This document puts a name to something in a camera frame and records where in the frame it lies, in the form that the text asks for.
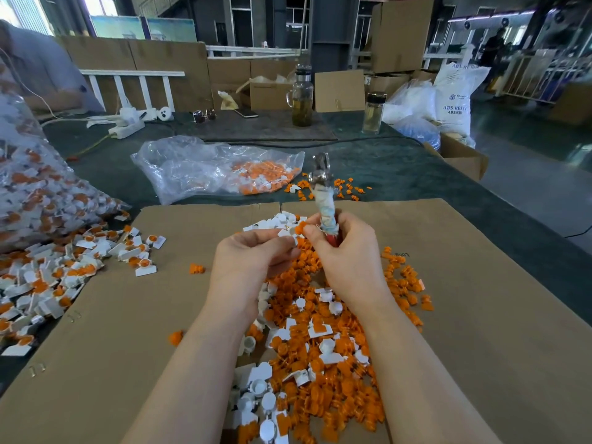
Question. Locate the person's left hand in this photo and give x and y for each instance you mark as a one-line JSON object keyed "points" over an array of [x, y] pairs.
{"points": [[245, 272]]}

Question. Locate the person's right hand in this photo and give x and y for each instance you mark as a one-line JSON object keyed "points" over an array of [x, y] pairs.
{"points": [[351, 263]]}

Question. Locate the orange white plastic piece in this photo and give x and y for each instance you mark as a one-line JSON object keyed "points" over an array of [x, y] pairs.
{"points": [[155, 242], [146, 270]]}

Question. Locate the pile of orange and white parts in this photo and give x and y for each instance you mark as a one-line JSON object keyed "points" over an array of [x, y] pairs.
{"points": [[314, 365]]}

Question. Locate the pile of assembled white-orange parts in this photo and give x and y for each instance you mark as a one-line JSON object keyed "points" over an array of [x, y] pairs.
{"points": [[48, 277]]}

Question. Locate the person's right forearm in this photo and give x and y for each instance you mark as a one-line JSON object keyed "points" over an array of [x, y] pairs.
{"points": [[430, 391]]}

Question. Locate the person's left forearm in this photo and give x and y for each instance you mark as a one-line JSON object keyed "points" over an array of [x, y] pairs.
{"points": [[185, 388]]}

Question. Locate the scatter of orange offcuts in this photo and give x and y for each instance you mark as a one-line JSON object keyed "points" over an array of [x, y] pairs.
{"points": [[347, 188]]}

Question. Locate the small clear plastic bag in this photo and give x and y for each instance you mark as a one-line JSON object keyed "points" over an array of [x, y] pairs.
{"points": [[183, 168]]}

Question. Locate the open brown cardboard box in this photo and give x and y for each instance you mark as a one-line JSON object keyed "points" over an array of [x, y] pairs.
{"points": [[459, 160]]}

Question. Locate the glass bottle with black lid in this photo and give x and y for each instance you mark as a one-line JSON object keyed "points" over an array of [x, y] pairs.
{"points": [[374, 113]]}

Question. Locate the black phone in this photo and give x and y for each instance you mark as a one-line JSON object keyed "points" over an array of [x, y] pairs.
{"points": [[245, 113]]}

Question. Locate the clear blue plastic bag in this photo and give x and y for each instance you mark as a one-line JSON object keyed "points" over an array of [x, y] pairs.
{"points": [[412, 115]]}

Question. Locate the brown cardboard sheet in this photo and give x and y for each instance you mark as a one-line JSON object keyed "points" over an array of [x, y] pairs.
{"points": [[523, 317], [92, 337]]}

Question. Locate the flat brown cardboard panel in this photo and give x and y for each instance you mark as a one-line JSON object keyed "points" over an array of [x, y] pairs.
{"points": [[339, 90]]}

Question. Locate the glass tea jar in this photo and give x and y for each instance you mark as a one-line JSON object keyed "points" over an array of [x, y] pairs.
{"points": [[301, 95]]}

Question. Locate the open cardboard box with paper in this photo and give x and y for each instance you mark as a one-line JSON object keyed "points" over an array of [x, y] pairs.
{"points": [[267, 94]]}

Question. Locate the white power strip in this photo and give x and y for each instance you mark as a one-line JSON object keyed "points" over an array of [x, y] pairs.
{"points": [[126, 125]]}

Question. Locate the white woven sack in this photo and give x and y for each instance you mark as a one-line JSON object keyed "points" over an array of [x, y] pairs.
{"points": [[461, 95]]}

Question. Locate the row of upright cardboard sheets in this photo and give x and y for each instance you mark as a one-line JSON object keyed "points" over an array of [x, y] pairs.
{"points": [[189, 62]]}

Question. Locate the large clear bag of seals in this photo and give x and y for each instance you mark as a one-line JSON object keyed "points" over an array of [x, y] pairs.
{"points": [[42, 185]]}

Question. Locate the dark steel pillar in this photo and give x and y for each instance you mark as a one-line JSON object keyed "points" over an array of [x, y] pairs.
{"points": [[333, 32]]}

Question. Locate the tall brown cardboard box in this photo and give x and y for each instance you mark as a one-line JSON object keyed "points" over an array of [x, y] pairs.
{"points": [[402, 34]]}

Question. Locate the white metal rack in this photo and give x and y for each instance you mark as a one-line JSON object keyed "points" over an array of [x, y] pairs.
{"points": [[541, 76]]}

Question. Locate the white railing frame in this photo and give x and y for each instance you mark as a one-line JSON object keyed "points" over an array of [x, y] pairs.
{"points": [[130, 74]]}

